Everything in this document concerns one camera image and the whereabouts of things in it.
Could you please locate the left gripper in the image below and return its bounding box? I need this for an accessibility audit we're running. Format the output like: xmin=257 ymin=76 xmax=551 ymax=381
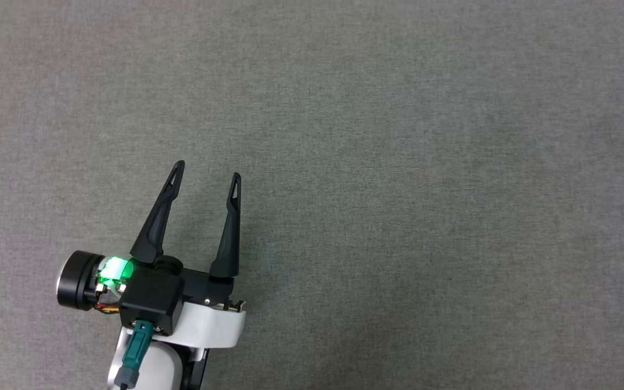
xmin=56 ymin=160 xmax=242 ymax=313

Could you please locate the teal camera cable plug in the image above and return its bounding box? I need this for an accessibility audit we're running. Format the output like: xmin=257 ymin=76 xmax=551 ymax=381
xmin=119 ymin=320 xmax=154 ymax=389

